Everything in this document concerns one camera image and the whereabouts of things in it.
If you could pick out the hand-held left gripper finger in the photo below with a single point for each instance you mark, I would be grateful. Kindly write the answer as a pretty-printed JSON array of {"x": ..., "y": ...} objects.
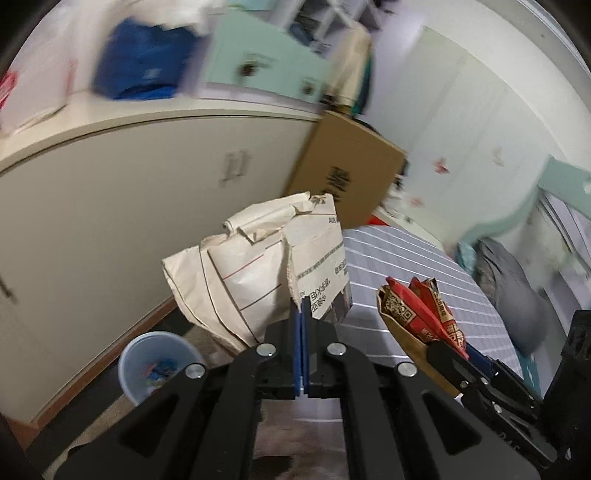
[
  {"x": 296, "y": 346},
  {"x": 305, "y": 346}
]

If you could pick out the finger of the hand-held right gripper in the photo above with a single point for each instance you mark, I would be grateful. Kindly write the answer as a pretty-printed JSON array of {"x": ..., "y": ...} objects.
[
  {"x": 450, "y": 362},
  {"x": 505, "y": 376}
]

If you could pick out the red and brown paper bag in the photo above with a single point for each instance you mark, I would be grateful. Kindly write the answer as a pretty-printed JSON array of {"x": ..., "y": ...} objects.
[{"x": 406, "y": 314}]

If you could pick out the white paper envelope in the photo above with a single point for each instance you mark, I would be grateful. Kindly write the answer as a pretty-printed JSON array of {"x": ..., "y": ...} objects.
[{"x": 249, "y": 277}]

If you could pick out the blue cookie wrapper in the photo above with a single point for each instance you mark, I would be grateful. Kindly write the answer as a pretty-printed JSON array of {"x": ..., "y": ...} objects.
[{"x": 159, "y": 368}]

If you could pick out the translucent blue bin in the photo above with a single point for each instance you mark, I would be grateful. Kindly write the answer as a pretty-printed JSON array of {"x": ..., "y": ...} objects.
[{"x": 138, "y": 364}]

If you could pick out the teal cloth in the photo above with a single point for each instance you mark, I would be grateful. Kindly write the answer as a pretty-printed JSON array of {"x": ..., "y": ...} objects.
[{"x": 467, "y": 257}]

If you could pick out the pink flower sticker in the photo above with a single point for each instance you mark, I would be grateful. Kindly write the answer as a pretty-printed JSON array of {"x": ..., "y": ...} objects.
[{"x": 418, "y": 201}]

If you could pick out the pink butterfly sticker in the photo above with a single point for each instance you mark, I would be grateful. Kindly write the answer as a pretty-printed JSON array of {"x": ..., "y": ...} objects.
[{"x": 442, "y": 165}]

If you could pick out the brown cardboard box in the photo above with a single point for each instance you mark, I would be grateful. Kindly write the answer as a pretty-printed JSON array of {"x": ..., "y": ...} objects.
[{"x": 341, "y": 147}]

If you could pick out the pale butterfly sticker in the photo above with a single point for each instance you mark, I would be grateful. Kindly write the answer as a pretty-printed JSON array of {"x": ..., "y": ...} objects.
[{"x": 497, "y": 156}]

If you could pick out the beige cabinet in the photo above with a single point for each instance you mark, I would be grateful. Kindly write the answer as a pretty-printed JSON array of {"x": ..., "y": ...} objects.
[{"x": 115, "y": 207}]

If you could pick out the dark green clothes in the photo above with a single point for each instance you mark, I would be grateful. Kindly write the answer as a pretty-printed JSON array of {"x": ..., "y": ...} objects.
[{"x": 367, "y": 87}]

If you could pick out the cream jacket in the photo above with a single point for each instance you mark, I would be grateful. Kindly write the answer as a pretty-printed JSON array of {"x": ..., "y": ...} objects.
[{"x": 351, "y": 64}]

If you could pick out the mint green drawer unit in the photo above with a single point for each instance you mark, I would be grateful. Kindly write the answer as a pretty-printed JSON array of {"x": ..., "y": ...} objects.
[{"x": 258, "y": 50}]

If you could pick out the folded blue clothes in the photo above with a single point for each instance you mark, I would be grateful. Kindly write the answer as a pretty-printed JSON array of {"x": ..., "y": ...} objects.
[{"x": 309, "y": 25}]

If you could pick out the blue package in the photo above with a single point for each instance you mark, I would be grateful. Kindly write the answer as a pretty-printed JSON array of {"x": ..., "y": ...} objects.
[{"x": 138, "y": 60}]

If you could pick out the white plastic bag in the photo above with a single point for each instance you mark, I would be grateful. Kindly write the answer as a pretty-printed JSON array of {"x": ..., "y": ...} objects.
[{"x": 184, "y": 11}]

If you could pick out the red printed plastic bag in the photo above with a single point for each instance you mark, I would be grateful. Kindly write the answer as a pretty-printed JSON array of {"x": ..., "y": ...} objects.
[{"x": 37, "y": 92}]

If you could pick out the mint green bed frame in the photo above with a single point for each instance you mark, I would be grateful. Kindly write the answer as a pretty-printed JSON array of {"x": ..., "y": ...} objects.
[{"x": 554, "y": 180}]

